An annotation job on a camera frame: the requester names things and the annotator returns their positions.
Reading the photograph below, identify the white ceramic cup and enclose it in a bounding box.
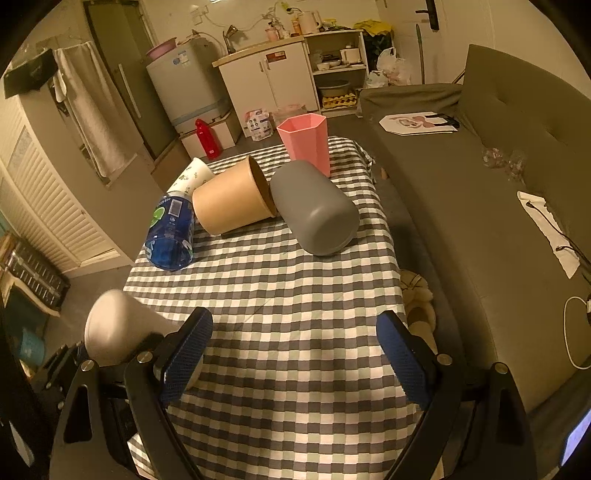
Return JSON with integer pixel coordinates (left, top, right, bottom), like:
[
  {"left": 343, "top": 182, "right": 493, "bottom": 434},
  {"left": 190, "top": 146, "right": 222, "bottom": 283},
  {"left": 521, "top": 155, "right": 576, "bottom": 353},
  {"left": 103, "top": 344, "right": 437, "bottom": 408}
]
[{"left": 84, "top": 289, "right": 204, "bottom": 391}]

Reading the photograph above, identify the grey matte cup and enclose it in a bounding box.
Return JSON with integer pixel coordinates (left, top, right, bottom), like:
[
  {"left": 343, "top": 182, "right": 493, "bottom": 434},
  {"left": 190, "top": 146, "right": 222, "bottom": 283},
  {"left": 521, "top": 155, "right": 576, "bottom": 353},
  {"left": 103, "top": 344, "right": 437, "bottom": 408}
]
[{"left": 270, "top": 160, "right": 360, "bottom": 256}]

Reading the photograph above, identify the brown paper cup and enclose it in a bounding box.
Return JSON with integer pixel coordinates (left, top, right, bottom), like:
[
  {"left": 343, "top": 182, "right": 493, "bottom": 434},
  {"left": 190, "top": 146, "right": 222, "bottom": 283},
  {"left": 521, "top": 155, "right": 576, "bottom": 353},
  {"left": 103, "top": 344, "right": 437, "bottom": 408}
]
[{"left": 192, "top": 156, "right": 277, "bottom": 235}]

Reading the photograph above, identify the white patterned paper cup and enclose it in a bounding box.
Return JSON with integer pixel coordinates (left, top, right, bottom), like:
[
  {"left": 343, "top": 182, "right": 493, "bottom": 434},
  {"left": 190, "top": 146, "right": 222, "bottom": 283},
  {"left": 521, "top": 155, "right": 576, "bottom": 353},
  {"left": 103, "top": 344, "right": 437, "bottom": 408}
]
[{"left": 166, "top": 157, "right": 215, "bottom": 201}]

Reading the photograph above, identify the pink hexagonal plastic cup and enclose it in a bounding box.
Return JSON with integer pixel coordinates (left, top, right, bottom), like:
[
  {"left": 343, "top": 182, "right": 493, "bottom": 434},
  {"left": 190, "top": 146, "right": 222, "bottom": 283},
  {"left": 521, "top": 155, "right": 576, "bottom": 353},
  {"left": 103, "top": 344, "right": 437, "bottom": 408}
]
[{"left": 277, "top": 113, "right": 331, "bottom": 178}]

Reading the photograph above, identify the plush toy on floor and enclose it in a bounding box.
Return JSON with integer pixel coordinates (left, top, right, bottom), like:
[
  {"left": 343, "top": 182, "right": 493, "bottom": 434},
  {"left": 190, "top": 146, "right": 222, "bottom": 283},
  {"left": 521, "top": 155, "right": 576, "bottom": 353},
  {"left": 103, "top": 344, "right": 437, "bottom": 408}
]
[{"left": 401, "top": 270, "right": 438, "bottom": 354}]

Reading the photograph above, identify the blue plastic bottle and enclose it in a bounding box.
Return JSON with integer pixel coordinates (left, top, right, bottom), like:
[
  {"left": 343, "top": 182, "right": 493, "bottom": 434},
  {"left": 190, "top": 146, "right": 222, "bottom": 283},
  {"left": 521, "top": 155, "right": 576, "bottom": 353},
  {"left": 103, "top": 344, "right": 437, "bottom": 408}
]
[{"left": 144, "top": 194, "right": 194, "bottom": 272}]

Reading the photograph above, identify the grey white checkered tablecloth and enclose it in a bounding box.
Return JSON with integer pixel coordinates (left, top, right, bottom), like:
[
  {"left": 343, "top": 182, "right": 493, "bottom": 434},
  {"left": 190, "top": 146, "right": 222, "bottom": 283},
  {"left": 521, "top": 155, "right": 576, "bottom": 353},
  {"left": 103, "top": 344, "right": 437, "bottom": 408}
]
[{"left": 124, "top": 137, "right": 421, "bottom": 479}]

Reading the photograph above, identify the white cloth on sofa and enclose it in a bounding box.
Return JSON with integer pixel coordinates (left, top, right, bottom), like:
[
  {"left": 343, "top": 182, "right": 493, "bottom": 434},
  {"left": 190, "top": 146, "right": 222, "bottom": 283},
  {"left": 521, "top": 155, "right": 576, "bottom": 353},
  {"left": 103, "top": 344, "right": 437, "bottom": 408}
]
[{"left": 517, "top": 191, "right": 581, "bottom": 279}]

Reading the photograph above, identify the olive green sofa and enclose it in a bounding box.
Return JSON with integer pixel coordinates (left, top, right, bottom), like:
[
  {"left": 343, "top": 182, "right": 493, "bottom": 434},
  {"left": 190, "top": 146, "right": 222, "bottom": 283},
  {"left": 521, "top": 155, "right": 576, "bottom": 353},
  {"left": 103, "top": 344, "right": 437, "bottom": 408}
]
[{"left": 361, "top": 45, "right": 590, "bottom": 442}]

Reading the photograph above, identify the crumpled clear plastic wrap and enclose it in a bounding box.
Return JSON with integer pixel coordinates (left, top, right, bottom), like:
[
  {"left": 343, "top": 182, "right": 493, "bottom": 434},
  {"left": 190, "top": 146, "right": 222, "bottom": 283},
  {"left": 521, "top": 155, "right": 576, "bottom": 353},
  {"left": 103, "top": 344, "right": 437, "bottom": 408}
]
[{"left": 483, "top": 148, "right": 527, "bottom": 181}]

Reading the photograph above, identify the red thermos bottle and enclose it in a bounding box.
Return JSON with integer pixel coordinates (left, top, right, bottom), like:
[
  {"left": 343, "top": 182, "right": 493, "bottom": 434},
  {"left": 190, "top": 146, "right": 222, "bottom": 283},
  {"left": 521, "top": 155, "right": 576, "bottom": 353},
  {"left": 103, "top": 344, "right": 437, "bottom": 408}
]
[{"left": 195, "top": 118, "right": 222, "bottom": 160}]

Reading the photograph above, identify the hanging white towel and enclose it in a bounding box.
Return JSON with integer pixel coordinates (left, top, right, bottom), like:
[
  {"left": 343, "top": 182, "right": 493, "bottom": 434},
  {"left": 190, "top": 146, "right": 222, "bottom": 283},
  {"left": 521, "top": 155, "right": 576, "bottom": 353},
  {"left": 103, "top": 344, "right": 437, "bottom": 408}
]
[{"left": 53, "top": 41, "right": 143, "bottom": 181}]

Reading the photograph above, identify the white cardboard box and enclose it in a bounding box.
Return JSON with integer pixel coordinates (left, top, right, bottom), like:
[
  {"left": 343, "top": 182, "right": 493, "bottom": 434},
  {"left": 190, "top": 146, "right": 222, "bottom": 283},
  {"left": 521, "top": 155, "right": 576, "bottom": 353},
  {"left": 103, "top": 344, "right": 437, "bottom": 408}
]
[{"left": 180, "top": 109, "right": 242, "bottom": 159}]

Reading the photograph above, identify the white printed bag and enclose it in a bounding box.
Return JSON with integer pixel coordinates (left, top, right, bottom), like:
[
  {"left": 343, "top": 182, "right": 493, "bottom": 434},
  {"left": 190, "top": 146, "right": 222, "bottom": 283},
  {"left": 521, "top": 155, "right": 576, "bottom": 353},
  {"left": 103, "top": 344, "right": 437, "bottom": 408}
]
[{"left": 245, "top": 109, "right": 273, "bottom": 141}]

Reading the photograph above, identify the yellow egg tray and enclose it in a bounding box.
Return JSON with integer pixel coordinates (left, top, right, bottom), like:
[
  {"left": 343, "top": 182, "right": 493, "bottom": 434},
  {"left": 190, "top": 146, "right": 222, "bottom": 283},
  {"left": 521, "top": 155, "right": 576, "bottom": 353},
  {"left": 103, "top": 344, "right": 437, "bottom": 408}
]
[{"left": 322, "top": 93, "right": 358, "bottom": 110}]

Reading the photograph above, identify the white trash bin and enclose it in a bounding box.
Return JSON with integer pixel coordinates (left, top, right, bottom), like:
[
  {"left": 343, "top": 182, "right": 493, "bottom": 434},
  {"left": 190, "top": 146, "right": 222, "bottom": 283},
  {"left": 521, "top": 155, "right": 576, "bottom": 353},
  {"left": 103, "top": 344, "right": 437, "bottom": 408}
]
[{"left": 271, "top": 104, "right": 308, "bottom": 127}]

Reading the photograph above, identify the white washing machine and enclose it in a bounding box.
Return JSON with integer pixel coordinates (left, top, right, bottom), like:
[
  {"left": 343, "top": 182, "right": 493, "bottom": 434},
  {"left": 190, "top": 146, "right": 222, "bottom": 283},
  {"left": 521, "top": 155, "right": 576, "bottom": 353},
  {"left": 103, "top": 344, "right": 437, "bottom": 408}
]
[{"left": 147, "top": 37, "right": 231, "bottom": 135}]

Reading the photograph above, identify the grey basin on shelf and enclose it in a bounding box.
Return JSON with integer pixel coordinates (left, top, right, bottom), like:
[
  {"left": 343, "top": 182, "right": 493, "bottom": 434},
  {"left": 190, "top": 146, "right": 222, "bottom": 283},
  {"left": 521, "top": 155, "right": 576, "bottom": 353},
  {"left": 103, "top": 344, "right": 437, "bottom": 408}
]
[{"left": 317, "top": 80, "right": 351, "bottom": 98}]

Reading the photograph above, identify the white plastic bag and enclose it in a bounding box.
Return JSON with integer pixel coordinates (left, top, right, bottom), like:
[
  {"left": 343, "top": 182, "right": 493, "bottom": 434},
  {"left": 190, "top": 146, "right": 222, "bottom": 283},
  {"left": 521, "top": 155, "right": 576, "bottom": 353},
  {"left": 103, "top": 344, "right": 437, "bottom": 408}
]
[{"left": 377, "top": 47, "right": 412, "bottom": 86}]

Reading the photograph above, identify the open white shelf unit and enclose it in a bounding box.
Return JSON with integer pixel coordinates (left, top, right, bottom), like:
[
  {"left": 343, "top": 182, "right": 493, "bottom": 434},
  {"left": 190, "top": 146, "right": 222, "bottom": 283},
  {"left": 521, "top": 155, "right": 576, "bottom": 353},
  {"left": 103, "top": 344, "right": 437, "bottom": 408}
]
[{"left": 304, "top": 29, "right": 369, "bottom": 117}]

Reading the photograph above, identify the white kitchen cabinet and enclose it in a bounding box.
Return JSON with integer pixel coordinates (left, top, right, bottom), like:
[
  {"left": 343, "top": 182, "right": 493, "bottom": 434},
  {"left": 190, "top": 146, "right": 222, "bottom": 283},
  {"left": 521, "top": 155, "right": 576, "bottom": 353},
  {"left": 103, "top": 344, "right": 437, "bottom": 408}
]
[{"left": 212, "top": 36, "right": 320, "bottom": 135}]

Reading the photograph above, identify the pink plastic basin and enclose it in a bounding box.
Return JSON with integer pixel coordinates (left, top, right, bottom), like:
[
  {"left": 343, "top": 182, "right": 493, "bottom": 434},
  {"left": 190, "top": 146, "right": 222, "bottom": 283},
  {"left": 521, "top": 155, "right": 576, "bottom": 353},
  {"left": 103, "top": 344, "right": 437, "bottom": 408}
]
[{"left": 146, "top": 37, "right": 176, "bottom": 60}]

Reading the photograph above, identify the pink kettle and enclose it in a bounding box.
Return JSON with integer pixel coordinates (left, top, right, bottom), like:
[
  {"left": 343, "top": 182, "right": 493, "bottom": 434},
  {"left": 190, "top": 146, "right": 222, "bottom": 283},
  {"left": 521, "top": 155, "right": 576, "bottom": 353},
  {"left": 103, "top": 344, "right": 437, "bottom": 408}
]
[{"left": 297, "top": 11, "right": 322, "bottom": 35}]

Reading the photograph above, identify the white charging cable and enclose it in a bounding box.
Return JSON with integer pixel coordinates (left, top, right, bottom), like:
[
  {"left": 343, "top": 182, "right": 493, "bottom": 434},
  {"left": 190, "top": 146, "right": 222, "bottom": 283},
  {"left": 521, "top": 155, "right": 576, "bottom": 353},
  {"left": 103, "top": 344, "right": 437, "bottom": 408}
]
[{"left": 562, "top": 294, "right": 591, "bottom": 371}]

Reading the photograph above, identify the black door handle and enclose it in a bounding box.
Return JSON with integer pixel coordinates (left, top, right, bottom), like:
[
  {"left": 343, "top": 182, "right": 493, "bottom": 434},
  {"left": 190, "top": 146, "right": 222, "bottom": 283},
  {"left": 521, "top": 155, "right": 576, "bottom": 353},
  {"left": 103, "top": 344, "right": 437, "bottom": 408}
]
[{"left": 416, "top": 0, "right": 440, "bottom": 32}]

